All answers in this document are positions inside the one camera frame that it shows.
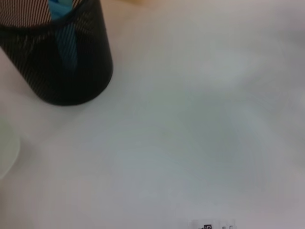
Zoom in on clear plastic ruler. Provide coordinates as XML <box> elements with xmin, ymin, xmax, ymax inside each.
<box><xmin>190</xmin><ymin>218</ymin><xmax>236</xmax><ymax>229</ymax></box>

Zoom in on blue scissors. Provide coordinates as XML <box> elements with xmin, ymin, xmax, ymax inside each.
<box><xmin>47</xmin><ymin>0</ymin><xmax>79</xmax><ymax>71</ymax></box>

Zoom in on black mesh pen holder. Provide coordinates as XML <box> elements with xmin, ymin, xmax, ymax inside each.
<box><xmin>0</xmin><ymin>0</ymin><xmax>114</xmax><ymax>106</ymax></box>

